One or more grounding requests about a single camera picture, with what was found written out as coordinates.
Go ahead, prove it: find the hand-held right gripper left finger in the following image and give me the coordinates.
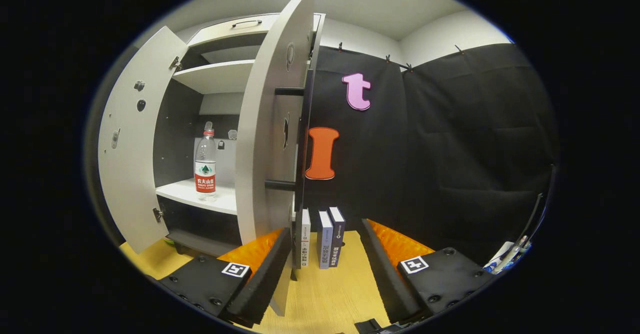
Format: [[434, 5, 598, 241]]
[[159, 228, 293, 327]]

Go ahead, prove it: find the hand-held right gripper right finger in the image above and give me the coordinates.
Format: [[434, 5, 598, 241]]
[[360, 218, 496, 325]]

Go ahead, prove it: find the clear plastic water bottle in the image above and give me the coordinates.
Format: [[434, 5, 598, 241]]
[[194, 121, 218, 201]]

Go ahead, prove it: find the grey cabinet door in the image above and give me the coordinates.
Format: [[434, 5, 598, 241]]
[[97, 26, 188, 255], [235, 0, 317, 317]]

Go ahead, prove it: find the white book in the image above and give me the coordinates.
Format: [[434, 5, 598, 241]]
[[300, 208, 312, 269]]

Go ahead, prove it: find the dark blue book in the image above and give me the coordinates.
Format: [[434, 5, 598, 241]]
[[327, 207, 347, 268]]

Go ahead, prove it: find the grey-blue book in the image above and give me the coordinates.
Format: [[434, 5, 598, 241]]
[[317, 211, 334, 270]]

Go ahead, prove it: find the black backdrop cloth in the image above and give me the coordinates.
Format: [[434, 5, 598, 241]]
[[300, 43, 558, 267]]

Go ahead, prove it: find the grey cabinet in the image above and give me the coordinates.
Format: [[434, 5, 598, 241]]
[[152, 13, 326, 257]]

